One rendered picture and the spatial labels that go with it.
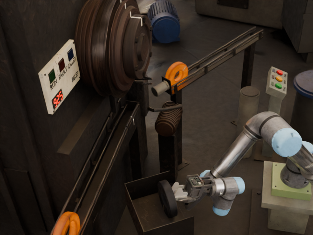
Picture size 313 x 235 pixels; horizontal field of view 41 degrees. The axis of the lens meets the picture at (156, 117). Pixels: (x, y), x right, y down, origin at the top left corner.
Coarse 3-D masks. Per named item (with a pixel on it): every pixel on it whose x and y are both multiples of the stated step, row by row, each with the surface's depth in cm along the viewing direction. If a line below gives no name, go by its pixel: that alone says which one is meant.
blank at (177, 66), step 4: (172, 64) 237; (176, 64) 236; (180, 64) 237; (184, 64) 240; (172, 68) 235; (176, 68) 236; (180, 68) 239; (184, 68) 241; (168, 72) 236; (172, 72) 236; (176, 72) 238; (180, 72) 244; (184, 72) 243; (168, 76) 236; (172, 76) 238; (180, 76) 244; (184, 76) 245; (172, 80) 239; (176, 80) 243; (172, 84) 241
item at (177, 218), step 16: (160, 176) 179; (128, 192) 170; (144, 192) 181; (128, 208) 181; (144, 208) 178; (160, 208) 178; (144, 224) 172; (160, 224) 172; (176, 224) 159; (192, 224) 162
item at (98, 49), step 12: (108, 0) 171; (108, 12) 167; (96, 24) 166; (108, 24) 164; (96, 36) 166; (108, 36) 165; (96, 48) 166; (108, 48) 167; (96, 60) 168; (108, 60) 169; (96, 72) 171; (108, 72) 171; (96, 84) 177; (108, 84) 173; (120, 96) 189
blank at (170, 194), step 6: (162, 180) 172; (162, 186) 168; (168, 186) 167; (162, 192) 171; (168, 192) 166; (162, 198) 175; (168, 198) 165; (174, 198) 165; (162, 204) 177; (168, 204) 165; (174, 204) 165; (168, 210) 168; (174, 210) 166; (168, 216) 171; (174, 216) 170
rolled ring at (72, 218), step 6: (66, 216) 156; (72, 216) 159; (78, 216) 165; (60, 222) 153; (66, 222) 154; (72, 222) 163; (78, 222) 166; (54, 228) 152; (60, 228) 152; (66, 228) 155; (72, 228) 165; (78, 228) 166; (54, 234) 151; (60, 234) 151; (72, 234) 165
